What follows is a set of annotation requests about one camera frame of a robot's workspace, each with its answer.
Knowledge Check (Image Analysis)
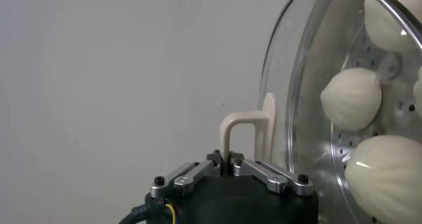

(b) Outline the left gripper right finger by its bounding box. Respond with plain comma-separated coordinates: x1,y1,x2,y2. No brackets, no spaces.
227,151,315,198

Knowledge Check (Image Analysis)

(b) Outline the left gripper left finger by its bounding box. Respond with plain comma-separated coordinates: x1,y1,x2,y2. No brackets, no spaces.
150,150,224,200

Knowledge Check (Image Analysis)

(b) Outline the glass lid with cream handle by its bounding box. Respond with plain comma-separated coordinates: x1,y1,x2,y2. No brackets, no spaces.
219,0,422,224

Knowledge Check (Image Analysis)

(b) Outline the white steamed baozi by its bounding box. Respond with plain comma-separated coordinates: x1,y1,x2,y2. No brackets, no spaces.
343,134,422,224
363,0,422,53
320,67,384,132

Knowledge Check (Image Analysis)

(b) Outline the stainless steel steamer basket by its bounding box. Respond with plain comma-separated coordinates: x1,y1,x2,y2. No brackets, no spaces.
286,0,422,224

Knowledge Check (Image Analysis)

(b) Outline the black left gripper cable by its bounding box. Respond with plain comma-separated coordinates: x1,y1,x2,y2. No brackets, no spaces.
118,201,179,224

